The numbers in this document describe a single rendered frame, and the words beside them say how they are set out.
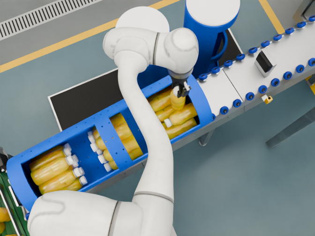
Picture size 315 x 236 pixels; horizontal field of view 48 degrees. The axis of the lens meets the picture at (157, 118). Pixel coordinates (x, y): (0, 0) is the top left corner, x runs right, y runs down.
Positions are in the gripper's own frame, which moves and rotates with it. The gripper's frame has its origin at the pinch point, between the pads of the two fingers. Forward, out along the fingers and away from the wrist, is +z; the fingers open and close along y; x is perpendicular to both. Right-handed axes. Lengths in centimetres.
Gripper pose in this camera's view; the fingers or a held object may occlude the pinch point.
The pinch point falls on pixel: (178, 88)
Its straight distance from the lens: 141.0
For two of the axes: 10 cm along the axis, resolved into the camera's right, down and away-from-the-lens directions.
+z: 0.2, 2.6, 9.6
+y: -4.8, -8.4, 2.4
